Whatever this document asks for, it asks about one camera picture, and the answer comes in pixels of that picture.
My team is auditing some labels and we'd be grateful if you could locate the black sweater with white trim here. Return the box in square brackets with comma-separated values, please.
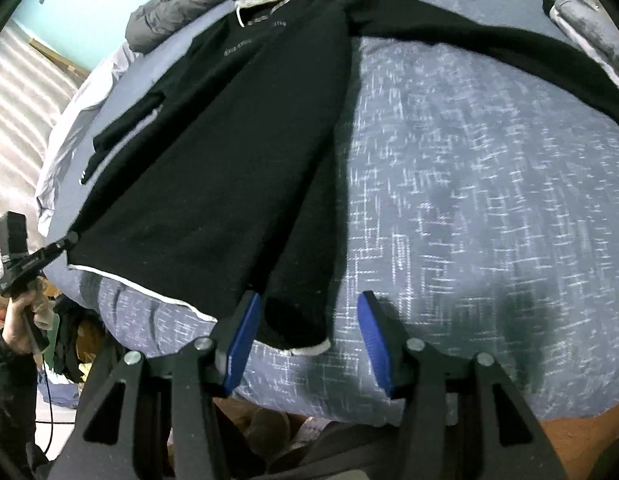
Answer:
[67, 0, 619, 354]

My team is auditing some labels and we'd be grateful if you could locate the person's left forearm black sleeve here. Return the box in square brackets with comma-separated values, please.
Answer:
[0, 334, 37, 479]

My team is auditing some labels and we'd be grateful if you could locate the person's left hand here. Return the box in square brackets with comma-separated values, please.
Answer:
[2, 278, 53, 354]

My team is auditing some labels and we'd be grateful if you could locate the striped curtain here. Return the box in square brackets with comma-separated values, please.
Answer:
[0, 20, 84, 248]

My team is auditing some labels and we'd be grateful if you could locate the light grey silky blanket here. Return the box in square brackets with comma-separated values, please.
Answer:
[35, 41, 139, 236]

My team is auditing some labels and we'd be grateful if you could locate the blue-grey bed sheet mattress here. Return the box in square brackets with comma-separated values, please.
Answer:
[38, 0, 619, 428]

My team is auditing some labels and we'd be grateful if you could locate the dark grey rolled duvet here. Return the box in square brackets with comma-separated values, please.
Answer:
[125, 0, 226, 54]

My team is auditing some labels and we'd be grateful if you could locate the black cable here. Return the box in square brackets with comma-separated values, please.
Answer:
[34, 353, 78, 458]

